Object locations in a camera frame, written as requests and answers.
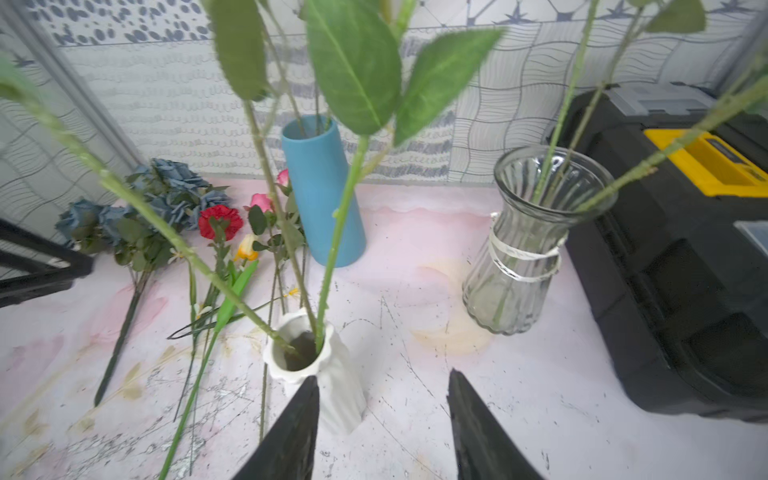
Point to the magenta rosebud stem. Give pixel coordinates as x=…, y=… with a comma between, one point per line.
x=275, y=247

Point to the small white ribbed vase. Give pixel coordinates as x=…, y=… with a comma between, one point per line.
x=342, y=402

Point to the black toolbox yellow label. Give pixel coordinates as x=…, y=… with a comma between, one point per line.
x=677, y=280

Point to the tall blue ceramic vase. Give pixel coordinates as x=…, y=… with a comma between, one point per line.
x=318, y=170

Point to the red carnation stem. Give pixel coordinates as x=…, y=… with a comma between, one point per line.
x=218, y=224

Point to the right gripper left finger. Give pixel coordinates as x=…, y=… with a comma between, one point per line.
x=287, y=451

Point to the clear glass vase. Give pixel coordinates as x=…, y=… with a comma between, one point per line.
x=505, y=289

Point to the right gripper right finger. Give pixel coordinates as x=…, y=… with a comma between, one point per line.
x=483, y=449

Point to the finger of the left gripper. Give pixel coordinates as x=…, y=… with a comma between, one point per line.
x=37, y=278

